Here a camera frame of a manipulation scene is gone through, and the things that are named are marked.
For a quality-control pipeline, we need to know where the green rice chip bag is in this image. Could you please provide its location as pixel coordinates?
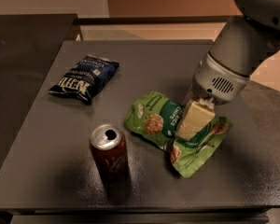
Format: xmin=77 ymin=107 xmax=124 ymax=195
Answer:
xmin=125 ymin=91 xmax=232 ymax=178

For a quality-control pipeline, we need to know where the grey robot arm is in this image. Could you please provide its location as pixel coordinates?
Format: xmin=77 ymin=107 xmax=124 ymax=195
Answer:
xmin=175 ymin=0 xmax=280 ymax=141

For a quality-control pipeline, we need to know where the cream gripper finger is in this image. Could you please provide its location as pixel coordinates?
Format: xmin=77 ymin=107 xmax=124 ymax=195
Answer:
xmin=175 ymin=101 xmax=216 ymax=141
xmin=182 ymin=87 xmax=195 ymax=106

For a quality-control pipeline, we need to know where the blue kettle chip bag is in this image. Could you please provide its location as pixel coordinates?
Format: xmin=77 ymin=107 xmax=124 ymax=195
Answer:
xmin=49 ymin=55 xmax=119 ymax=104

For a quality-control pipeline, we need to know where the red coke can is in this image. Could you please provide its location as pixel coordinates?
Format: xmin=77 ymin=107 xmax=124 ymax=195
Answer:
xmin=90 ymin=123 xmax=128 ymax=181

